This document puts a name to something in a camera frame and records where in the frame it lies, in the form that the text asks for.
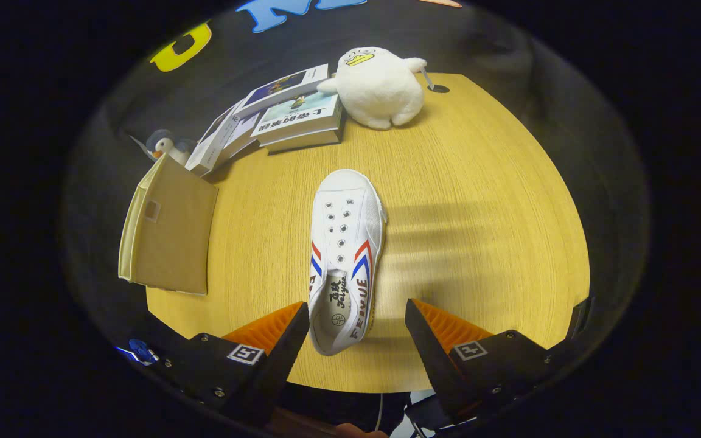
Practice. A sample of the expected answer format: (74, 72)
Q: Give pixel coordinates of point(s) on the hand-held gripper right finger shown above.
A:
(432, 359)

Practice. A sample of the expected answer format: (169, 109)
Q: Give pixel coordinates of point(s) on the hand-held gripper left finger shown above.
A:
(280, 359)

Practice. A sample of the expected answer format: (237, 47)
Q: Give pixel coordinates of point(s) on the white shoe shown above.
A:
(344, 225)

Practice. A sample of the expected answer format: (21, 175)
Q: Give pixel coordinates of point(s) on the beige fabric storage box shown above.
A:
(174, 231)

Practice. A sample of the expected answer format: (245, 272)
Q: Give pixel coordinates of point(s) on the blue and white object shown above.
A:
(139, 351)

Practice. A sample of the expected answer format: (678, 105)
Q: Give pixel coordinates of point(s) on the white book with portrait cover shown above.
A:
(210, 149)

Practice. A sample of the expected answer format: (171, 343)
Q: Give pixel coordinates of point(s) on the plain white book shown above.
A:
(238, 137)

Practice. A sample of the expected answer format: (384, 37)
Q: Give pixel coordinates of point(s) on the book with teal cover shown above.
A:
(299, 118)

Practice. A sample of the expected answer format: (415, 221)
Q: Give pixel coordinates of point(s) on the navy penguin plush toy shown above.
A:
(165, 145)

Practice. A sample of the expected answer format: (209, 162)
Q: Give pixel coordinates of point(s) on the white duck plush toy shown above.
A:
(378, 91)

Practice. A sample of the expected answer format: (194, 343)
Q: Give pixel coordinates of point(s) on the book with blue night cover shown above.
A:
(283, 85)

